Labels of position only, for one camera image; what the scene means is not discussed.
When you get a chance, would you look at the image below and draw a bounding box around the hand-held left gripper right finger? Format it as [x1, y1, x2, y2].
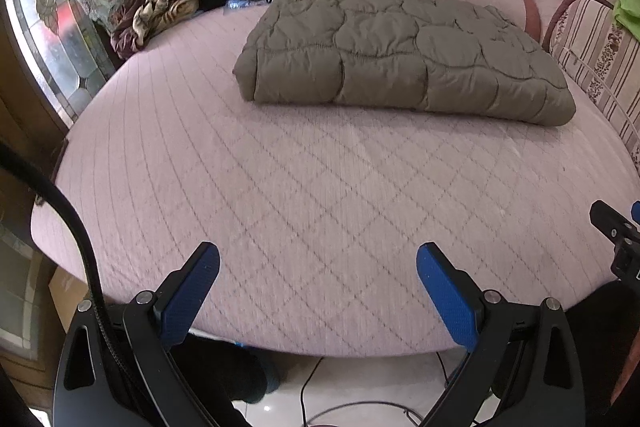
[416, 242, 586, 427]

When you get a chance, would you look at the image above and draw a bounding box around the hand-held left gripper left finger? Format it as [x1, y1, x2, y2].
[52, 241, 222, 427]

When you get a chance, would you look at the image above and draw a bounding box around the olive puffer jacket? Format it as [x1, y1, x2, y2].
[232, 0, 577, 126]

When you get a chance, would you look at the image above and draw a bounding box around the person's left leg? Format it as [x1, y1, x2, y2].
[170, 334, 281, 427]

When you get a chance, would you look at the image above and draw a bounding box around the person's leg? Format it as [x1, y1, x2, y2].
[565, 279, 640, 413]
[170, 334, 281, 427]

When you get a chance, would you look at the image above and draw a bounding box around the person's right leg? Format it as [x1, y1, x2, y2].
[565, 279, 640, 413]

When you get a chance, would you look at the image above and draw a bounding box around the cardboard box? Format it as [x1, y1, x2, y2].
[47, 267, 96, 333]

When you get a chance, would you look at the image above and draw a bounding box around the pink quilted bed mattress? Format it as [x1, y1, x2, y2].
[30, 4, 640, 358]

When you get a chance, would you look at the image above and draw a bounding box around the striped floral seat cushion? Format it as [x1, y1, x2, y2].
[542, 0, 640, 168]

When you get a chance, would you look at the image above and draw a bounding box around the green cloth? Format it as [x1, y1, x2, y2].
[612, 0, 640, 40]

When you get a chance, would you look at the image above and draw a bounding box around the patterned glass window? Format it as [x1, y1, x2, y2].
[2, 0, 121, 128]

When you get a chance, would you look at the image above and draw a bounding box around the cream brown floral blanket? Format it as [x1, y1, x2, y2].
[110, 0, 241, 60]

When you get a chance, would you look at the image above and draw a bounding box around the black braided cable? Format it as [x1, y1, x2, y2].
[0, 142, 131, 427]

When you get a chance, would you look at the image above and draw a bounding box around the thin black floor cable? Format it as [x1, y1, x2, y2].
[299, 349, 453, 427]

